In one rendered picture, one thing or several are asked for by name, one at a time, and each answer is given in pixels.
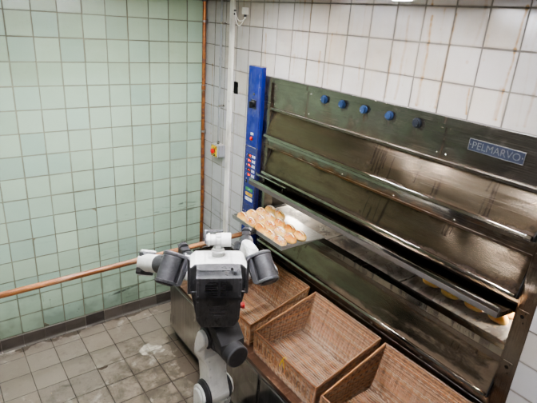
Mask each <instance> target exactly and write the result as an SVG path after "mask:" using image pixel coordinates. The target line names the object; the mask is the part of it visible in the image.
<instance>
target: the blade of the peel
mask: <svg viewBox="0 0 537 403"><path fill-rule="evenodd" d="M237 215H238V213H233V219H235V220H236V221H238V222H240V223H241V224H242V225H244V226H249V228H253V227H252V226H250V225H249V224H247V223H246V222H244V221H242V220H241V219H240V218H238V217H237ZM284 215H285V219H284V222H285V224H291V225H293V226H294V227H295V229H296V231H297V230H301V231H303V232H304V233H305V234H306V237H307V239H306V240H305V241H298V240H296V243H295V244H289V243H287V245H284V246H281V245H279V244H277V243H275V242H274V241H273V240H271V239H270V238H268V237H266V236H265V235H264V234H263V233H261V232H259V231H258V230H257V235H258V236H260V237H262V238H263V239H265V240H266V241H267V242H269V243H270V244H272V245H274V246H275V247H277V248H278V249H279V250H284V249H289V248H292V247H295V246H298V245H303V244H306V243H309V242H311V241H316V240H319V239H322V238H325V236H323V235H321V234H320V233H317V232H316V231H315V230H313V229H310V228H309V227H307V226H306V225H304V224H302V223H300V222H298V221H297V220H295V219H293V218H292V217H289V216H288V215H287V214H285V213H284Z"/></svg>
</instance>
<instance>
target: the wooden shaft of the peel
mask: <svg viewBox="0 0 537 403"><path fill-rule="evenodd" d="M241 236H242V231H241V232H238V233H232V234H231V239H234V238H236V237H241ZM202 246H206V244H205V241H201V242H198V243H194V244H191V245H189V248H190V249H196V248H199V247H202ZM169 250H171V251H174V252H177V253H178V248H175V249H169ZM134 264H137V258H134V259H130V260H127V261H121V262H118V263H114V264H111V265H105V266H102V267H98V268H95V269H89V270H86V271H82V272H79V273H73V274H70V275H66V276H63V277H57V278H54V279H50V280H47V281H41V282H38V283H34V284H31V285H25V286H22V287H18V288H16V289H10V290H7V291H3V292H0V299H1V298H4V297H10V296H14V295H16V294H20V293H25V292H29V291H32V290H36V289H40V288H44V287H47V286H51V285H56V284H60V283H63V282H66V281H72V280H75V279H78V278H82V277H88V276H90V275H94V274H97V273H103V272H106V271H110V270H113V269H118V268H121V267H125V266H128V265H134Z"/></svg>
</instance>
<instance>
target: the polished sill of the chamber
mask: <svg viewBox="0 0 537 403"><path fill-rule="evenodd" d="M311 243H313V244H315V245H317V246H319V247H320V248H321V249H323V250H325V251H327V252H328V253H330V254H331V255H333V256H334V257H337V258H338V259H340V260H341V261H343V262H345V263H346V264H348V265H350V266H351V267H353V268H354V269H357V270H358V271H360V272H361V273H363V274H364V275H366V276H368V277H370V278H371V279H372V280H374V281H376V282H378V283H380V284H381V285H383V286H384V287H386V288H388V289H390V290H391V291H392V292H394V293H396V294H398V295H399V296H401V297H402V298H404V299H406V300H407V301H410V302H411V303H412V304H414V305H416V306H418V307H419V308H421V309H422V310H424V311H426V312H427V313H430V314H431V315H432V316H433V317H436V318H437V319H439V320H441V321H442V322H444V323H445V324H447V325H449V326H451V327H452V328H453V329H456V330H457V331H459V332H461V333H462V334H464V335H465V336H467V337H469V338H471V339H472V340H473V341H475V342H477V343H479V344H480V345H482V346H483V347H485V348H487V349H489V350H491V351H492V352H493V353H495V354H497V355H499V356H500V357H501V356H502V353H503V348H504V346H505V342H504V341H501V340H500V339H498V338H497V337H494V336H493V335H491V334H489V333H488V332H486V331H484V330H482V329H481V328H479V327H478V326H476V325H473V324H472V323H471V322H469V321H467V320H465V319H463V318H462V317H460V316H458V315H457V314H455V313H453V312H452V311H450V310H448V309H446V308H444V307H443V306H441V305H439V304H437V303H436V302H434V301H432V300H431V299H429V298H427V297H425V296H424V295H422V294H420V293H418V292H416V291H415V290H414V289H411V288H410V287H408V286H406V285H405V284H403V283H401V282H399V281H397V280H396V279H394V278H393V277H390V276H389V275H387V274H386V273H384V272H382V271H380V270H378V269H377V268H375V267H373V266H372V265H369V264H368V263H367V262H365V261H363V260H361V259H359V258H358V257H356V256H354V255H352V254H351V253H349V252H348V251H346V250H344V249H342V248H340V247H339V246H337V245H335V244H333V243H331V242H330V241H328V240H326V239H325V238H322V239H319V240H316V241H311Z"/></svg>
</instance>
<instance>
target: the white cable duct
mask: <svg viewBox="0 0 537 403"><path fill-rule="evenodd" d="M235 9H236V0H230V19H229V67H228V91H227V115H226V139H225V187H224V211H223V230H224V232H223V233H227V232H228V211H229V168H230V146H231V125H232V104H233V61H234V40H235V15H234V13H235V12H234V10H235Z"/></svg>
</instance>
